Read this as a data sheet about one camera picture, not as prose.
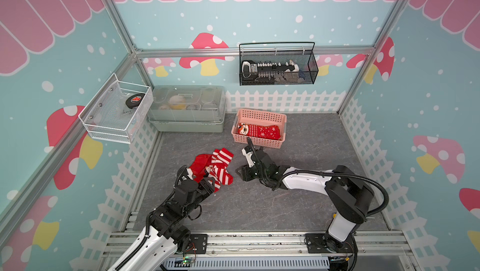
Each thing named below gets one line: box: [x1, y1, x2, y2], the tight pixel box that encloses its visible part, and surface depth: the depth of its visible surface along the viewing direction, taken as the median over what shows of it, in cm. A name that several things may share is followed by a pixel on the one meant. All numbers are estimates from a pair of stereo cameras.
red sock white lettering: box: [237, 123, 281, 140], surface depth 108 cm
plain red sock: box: [188, 153, 213, 183], surface depth 98 cm
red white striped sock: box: [205, 147, 235, 193], surface depth 94 cm
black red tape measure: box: [125, 93, 146, 109], surface depth 80 cm
